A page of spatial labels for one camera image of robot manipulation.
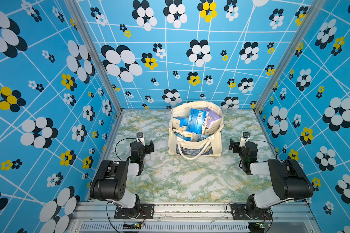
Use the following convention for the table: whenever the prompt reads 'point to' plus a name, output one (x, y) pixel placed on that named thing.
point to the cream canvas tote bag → (210, 146)
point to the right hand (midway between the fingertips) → (241, 139)
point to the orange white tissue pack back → (189, 136)
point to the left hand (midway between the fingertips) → (146, 139)
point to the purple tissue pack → (212, 119)
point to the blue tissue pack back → (196, 120)
